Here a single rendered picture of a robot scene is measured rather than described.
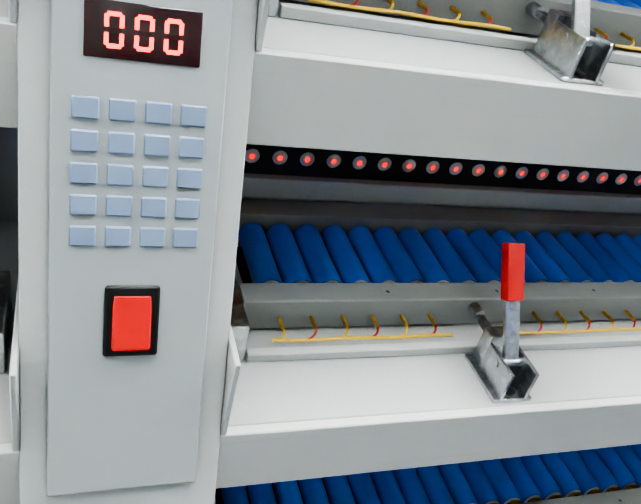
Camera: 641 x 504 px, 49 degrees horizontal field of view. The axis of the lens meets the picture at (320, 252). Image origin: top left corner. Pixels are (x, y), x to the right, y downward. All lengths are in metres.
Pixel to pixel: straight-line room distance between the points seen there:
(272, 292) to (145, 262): 0.12
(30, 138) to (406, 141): 0.17
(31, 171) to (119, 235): 0.04
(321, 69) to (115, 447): 0.20
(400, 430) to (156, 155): 0.21
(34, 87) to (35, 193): 0.04
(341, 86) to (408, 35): 0.07
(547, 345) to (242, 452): 0.22
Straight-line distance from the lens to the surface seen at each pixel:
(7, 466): 0.37
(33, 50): 0.30
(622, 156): 0.44
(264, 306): 0.41
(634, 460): 0.72
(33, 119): 0.31
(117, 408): 0.35
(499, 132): 0.38
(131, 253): 0.32
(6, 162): 0.51
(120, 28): 0.30
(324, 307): 0.43
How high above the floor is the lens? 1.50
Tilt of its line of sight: 17 degrees down
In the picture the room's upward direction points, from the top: 7 degrees clockwise
